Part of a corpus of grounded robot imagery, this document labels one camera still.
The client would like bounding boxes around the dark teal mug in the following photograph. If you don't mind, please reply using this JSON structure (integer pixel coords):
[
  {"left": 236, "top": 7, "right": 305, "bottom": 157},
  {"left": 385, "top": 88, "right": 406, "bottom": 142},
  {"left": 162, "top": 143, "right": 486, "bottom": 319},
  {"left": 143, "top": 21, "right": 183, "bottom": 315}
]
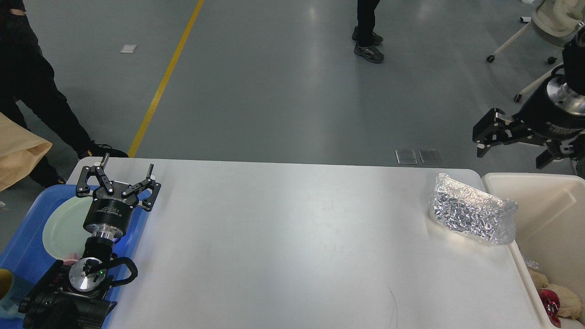
[{"left": 0, "top": 268, "right": 34, "bottom": 320}]

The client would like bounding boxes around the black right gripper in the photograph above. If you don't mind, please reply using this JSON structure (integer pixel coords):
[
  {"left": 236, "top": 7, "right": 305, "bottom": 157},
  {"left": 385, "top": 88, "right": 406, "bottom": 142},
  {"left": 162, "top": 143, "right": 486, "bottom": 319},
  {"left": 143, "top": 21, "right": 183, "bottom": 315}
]
[{"left": 472, "top": 75, "right": 585, "bottom": 170}]

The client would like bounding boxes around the foil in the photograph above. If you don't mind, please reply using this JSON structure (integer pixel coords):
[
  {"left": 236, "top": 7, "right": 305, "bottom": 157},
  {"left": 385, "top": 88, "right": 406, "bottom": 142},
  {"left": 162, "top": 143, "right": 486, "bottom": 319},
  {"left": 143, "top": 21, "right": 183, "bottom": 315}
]
[
  {"left": 523, "top": 257, "right": 542, "bottom": 271},
  {"left": 430, "top": 173, "right": 519, "bottom": 245}
]

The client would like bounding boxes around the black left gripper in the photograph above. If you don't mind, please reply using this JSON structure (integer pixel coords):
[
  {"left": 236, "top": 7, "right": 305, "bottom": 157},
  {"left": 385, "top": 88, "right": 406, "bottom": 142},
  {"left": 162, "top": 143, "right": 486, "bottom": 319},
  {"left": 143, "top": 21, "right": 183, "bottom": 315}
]
[{"left": 75, "top": 153, "right": 162, "bottom": 239}]

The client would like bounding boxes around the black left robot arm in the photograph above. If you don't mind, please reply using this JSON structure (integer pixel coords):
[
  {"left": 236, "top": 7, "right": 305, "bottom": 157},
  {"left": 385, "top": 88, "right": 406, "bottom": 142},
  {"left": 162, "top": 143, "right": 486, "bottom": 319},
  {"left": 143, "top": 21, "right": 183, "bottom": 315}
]
[{"left": 17, "top": 155, "right": 162, "bottom": 329}]

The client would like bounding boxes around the pink ribbed mug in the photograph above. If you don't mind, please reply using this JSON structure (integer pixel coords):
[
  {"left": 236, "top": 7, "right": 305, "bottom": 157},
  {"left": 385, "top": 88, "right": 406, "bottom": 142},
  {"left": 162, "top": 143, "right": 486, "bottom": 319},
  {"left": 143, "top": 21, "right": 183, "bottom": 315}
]
[{"left": 63, "top": 252, "right": 81, "bottom": 266}]

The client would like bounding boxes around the person in black left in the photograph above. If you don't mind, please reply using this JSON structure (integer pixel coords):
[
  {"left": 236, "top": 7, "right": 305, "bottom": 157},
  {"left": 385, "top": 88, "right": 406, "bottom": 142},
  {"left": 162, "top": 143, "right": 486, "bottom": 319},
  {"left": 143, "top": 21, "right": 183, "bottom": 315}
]
[{"left": 0, "top": 0, "right": 129, "bottom": 189}]

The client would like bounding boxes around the light green plate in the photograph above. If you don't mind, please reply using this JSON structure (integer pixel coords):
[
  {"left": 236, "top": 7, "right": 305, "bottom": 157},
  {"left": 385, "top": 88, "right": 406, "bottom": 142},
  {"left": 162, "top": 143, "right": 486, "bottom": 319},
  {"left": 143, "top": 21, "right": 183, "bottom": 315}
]
[{"left": 43, "top": 196, "right": 92, "bottom": 260}]

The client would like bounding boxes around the floor plate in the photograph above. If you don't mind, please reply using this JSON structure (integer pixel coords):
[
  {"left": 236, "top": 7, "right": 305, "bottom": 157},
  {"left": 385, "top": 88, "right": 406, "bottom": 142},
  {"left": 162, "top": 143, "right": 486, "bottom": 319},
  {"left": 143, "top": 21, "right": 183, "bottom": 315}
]
[
  {"left": 395, "top": 149, "right": 418, "bottom": 166},
  {"left": 418, "top": 149, "right": 442, "bottom": 166}
]

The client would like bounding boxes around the crushed red can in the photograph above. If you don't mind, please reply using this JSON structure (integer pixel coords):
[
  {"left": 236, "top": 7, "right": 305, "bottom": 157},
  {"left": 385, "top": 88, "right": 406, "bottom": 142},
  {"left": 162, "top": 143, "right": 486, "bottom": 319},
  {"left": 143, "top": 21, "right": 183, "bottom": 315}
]
[{"left": 537, "top": 288, "right": 561, "bottom": 328}]

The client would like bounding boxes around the floor plate right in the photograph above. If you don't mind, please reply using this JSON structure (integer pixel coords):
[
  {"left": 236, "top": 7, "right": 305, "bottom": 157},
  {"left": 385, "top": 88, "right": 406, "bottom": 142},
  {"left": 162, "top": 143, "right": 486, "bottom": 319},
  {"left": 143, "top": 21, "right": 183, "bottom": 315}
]
[{"left": 418, "top": 149, "right": 442, "bottom": 166}]

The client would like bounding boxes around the floor plate left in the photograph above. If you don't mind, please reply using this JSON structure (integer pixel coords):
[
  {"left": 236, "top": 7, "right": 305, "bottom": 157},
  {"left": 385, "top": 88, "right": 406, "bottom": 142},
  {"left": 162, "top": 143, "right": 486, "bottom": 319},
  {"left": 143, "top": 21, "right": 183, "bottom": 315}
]
[{"left": 395, "top": 149, "right": 418, "bottom": 166}]

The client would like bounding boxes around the brown paper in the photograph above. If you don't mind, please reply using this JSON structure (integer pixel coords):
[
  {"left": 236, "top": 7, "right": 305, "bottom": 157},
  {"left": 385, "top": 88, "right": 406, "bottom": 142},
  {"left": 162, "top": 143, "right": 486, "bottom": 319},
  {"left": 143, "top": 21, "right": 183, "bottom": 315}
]
[{"left": 546, "top": 283, "right": 583, "bottom": 320}]

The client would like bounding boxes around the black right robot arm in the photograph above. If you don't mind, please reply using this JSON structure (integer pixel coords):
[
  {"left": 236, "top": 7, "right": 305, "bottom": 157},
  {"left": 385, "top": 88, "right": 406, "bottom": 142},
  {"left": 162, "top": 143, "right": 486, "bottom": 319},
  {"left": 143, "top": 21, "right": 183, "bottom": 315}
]
[{"left": 472, "top": 27, "right": 585, "bottom": 176}]

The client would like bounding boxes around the beige plastic bin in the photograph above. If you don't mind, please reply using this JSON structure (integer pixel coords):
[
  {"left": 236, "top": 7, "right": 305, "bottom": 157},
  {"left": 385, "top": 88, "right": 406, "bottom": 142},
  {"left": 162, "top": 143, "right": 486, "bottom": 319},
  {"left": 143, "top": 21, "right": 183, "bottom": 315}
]
[{"left": 482, "top": 173, "right": 585, "bottom": 329}]

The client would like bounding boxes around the paper bag held by person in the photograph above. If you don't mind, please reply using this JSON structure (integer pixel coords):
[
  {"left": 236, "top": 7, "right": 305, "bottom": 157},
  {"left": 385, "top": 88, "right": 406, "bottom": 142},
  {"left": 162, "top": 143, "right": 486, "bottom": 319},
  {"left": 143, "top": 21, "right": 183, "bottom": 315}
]
[{"left": 0, "top": 114, "right": 53, "bottom": 191}]

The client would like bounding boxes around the person leg far right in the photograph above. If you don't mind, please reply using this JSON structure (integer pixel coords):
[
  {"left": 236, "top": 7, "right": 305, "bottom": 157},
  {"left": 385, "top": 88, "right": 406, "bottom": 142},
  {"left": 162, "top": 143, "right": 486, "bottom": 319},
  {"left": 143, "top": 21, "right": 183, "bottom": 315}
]
[{"left": 352, "top": 0, "right": 385, "bottom": 63}]

